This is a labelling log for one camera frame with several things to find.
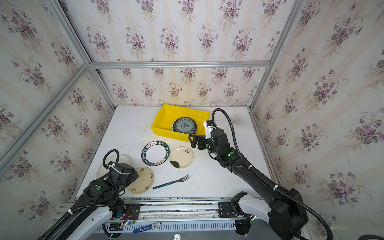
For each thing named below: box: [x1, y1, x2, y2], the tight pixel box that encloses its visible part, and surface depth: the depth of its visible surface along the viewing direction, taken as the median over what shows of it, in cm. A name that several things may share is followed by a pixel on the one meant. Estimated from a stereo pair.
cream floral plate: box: [127, 166, 155, 195], surface depth 83 cm
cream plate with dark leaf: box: [169, 145, 194, 169], surface depth 94 cm
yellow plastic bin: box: [151, 104, 211, 143], surface depth 110 cm
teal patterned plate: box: [172, 117, 197, 136], surface depth 106 cm
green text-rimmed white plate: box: [141, 140, 170, 167], surface depth 95 cm
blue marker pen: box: [133, 221, 162, 234], surface depth 70 cm
